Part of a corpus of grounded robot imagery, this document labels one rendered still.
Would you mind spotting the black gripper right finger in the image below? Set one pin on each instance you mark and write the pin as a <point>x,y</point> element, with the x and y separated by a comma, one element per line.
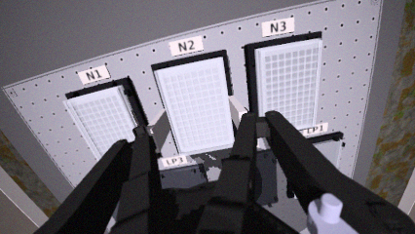
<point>333,202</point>

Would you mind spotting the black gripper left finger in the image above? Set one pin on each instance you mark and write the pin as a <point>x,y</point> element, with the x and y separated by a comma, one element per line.
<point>131,176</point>

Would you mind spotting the grey perforated base plate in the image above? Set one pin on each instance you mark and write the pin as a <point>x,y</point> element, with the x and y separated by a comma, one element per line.
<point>350,30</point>

